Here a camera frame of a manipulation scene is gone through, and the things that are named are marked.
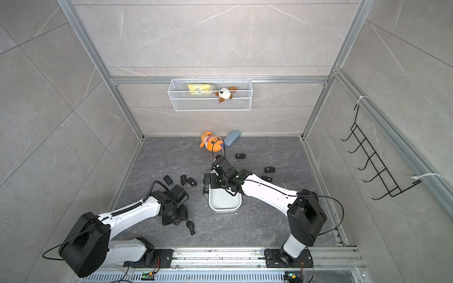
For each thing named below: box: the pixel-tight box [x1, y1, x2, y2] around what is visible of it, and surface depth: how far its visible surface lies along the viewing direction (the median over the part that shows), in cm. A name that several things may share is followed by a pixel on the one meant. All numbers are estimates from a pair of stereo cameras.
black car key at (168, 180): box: [162, 175, 174, 187], surface depth 100 cm
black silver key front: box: [186, 219, 196, 236], surface depth 83 cm
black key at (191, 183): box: [186, 176, 198, 190], surface depth 97 cm
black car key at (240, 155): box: [235, 153, 246, 159], surface depth 109 cm
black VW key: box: [180, 174, 187, 186], surface depth 100 cm
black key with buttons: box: [202, 185, 210, 198], surface depth 94 cm
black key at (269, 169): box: [264, 166, 277, 173], surface depth 103 cm
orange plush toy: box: [199, 130, 225, 153], surface depth 109 cm
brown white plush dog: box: [214, 86, 238, 104], surface depth 87 cm
